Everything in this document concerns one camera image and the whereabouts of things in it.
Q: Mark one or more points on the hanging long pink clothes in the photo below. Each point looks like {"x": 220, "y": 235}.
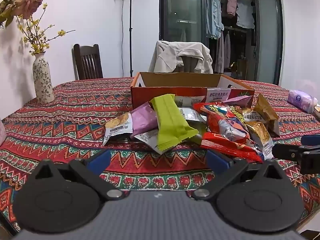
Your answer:
{"x": 223, "y": 52}

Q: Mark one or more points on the large red snack bag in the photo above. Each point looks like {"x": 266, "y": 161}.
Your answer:
{"x": 222, "y": 126}

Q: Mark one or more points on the hanging white garment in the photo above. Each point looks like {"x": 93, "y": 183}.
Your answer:
{"x": 245, "y": 13}

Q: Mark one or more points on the jacket-covered wooden chair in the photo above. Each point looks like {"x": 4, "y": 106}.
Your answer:
{"x": 190, "y": 63}

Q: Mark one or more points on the dark wooden chair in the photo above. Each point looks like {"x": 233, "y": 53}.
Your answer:
{"x": 87, "y": 62}

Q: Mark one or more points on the orange cardboard box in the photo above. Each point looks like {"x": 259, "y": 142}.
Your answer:
{"x": 165, "y": 80}

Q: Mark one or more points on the hanging pink garment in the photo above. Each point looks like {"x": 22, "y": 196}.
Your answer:
{"x": 232, "y": 3}

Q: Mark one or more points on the black light stand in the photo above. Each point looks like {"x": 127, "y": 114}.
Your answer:
{"x": 130, "y": 30}

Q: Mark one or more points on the silver white snack packet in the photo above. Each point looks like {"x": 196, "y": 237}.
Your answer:
{"x": 147, "y": 139}

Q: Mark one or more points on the purple tissue pack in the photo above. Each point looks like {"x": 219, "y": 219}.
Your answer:
{"x": 300, "y": 100}

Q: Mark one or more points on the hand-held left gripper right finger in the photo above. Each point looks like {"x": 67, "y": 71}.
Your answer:
{"x": 217, "y": 163}

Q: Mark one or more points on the purple snack packet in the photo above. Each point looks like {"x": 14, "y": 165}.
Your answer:
{"x": 143, "y": 120}

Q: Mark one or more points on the white labelled snack packet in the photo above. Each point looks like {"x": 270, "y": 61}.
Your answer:
{"x": 217, "y": 95}

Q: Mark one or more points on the green snack packet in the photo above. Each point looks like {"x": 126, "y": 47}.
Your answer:
{"x": 170, "y": 122}

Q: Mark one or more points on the pink artificial roses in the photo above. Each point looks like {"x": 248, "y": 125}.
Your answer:
{"x": 31, "y": 1}

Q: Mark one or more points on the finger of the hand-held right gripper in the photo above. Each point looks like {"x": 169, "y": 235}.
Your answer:
{"x": 287, "y": 152}
{"x": 311, "y": 140}

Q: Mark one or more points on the yellow flower branches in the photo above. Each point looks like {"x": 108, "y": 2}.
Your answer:
{"x": 37, "y": 40}

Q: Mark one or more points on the floral ceramic vase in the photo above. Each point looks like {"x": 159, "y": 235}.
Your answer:
{"x": 43, "y": 85}

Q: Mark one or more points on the hanging light blue shirt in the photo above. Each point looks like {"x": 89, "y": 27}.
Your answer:
{"x": 213, "y": 15}

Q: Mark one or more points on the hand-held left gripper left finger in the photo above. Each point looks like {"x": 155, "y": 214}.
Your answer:
{"x": 100, "y": 160}

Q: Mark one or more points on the gold snack packet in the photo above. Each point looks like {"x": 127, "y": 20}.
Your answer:
{"x": 260, "y": 135}
{"x": 265, "y": 112}

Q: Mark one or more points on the pink snack packet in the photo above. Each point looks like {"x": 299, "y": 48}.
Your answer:
{"x": 237, "y": 101}

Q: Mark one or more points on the white cracker packet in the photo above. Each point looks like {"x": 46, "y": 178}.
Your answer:
{"x": 117, "y": 127}

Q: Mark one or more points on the black-framed sliding glass door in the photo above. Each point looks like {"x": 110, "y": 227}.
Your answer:
{"x": 182, "y": 17}

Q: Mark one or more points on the beige jacket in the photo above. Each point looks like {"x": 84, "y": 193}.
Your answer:
{"x": 165, "y": 55}

